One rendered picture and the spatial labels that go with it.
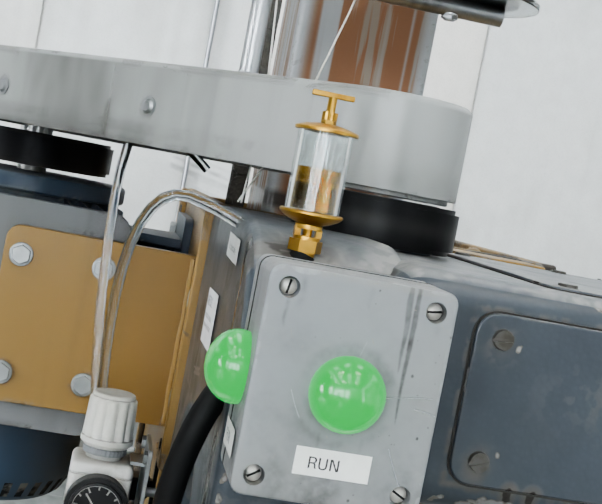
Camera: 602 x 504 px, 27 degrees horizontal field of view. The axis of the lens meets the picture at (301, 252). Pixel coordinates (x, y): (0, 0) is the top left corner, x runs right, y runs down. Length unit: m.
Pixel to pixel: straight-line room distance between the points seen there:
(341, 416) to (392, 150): 0.21
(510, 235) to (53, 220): 5.15
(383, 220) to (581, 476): 0.17
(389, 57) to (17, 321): 0.37
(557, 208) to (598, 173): 0.26
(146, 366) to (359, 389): 0.45
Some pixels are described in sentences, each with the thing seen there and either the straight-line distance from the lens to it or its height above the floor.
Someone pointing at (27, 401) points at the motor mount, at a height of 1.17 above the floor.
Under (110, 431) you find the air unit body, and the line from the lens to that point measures 0.74.
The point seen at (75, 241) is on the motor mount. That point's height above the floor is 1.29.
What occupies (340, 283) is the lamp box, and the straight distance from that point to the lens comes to 0.48.
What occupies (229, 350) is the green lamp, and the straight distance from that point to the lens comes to 0.49.
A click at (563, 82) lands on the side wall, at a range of 6.06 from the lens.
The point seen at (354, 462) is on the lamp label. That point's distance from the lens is 0.49.
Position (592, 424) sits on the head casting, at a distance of 0.57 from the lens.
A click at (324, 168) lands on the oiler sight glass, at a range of 0.55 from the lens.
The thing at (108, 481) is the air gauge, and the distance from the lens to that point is 0.73.
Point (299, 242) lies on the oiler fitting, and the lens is 0.55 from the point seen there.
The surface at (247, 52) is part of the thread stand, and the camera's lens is 0.86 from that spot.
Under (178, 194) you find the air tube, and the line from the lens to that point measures 0.62.
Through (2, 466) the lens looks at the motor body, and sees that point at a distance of 0.96.
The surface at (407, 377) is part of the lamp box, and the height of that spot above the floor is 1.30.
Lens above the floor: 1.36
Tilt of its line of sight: 3 degrees down
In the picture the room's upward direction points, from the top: 11 degrees clockwise
